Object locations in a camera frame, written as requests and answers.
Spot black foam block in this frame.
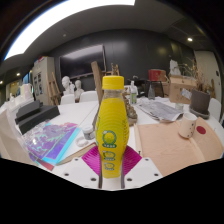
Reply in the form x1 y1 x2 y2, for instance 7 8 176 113
14 99 43 124
18 104 61 135

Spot purple and teal paintings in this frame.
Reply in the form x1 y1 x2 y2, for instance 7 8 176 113
24 121 81 166

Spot white spotted mug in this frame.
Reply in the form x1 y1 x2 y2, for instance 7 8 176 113
178 112 198 139

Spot black wall screen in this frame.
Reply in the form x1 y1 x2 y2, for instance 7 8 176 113
59 44 107 80

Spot red box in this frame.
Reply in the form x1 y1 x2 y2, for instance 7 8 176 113
148 68 167 82

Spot newspaper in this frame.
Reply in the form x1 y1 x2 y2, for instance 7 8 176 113
136 100 184 123

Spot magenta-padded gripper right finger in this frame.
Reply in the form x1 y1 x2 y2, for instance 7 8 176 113
121 145 163 190

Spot white plaster bust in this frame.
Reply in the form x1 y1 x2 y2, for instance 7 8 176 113
61 75 76 96
73 79 85 101

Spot small white-lidded jar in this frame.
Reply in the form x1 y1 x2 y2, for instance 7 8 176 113
81 124 96 141

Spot clear spray bottle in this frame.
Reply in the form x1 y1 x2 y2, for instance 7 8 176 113
129 80 139 105

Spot wooden easel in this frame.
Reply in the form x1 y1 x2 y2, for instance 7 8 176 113
111 63 120 76
46 71 62 106

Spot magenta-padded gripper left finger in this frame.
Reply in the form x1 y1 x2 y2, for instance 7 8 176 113
62 145 102 190

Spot white tape roll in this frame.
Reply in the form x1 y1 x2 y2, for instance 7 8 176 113
74 135 89 148

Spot grey plant saucer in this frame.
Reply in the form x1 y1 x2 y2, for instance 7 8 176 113
189 105 212 120

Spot clear glass bottle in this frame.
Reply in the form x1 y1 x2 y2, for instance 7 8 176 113
147 83 156 100

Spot yellow drink bottle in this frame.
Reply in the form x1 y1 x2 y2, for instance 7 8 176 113
95 75 130 179

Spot white display cabinet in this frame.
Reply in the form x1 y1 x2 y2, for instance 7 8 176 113
31 55 57 106

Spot small pale cup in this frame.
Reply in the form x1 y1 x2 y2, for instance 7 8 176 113
174 102 185 112

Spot white chair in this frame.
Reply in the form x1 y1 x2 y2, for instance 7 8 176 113
79 90 99 103
208 97 223 122
59 93 76 106

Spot long white ceiling light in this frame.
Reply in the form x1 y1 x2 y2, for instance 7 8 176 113
3 0 137 61

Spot cardboard box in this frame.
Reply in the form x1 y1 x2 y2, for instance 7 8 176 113
168 74 198 105

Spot round ceiling spotlights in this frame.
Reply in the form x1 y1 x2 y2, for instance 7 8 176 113
0 36 194 85

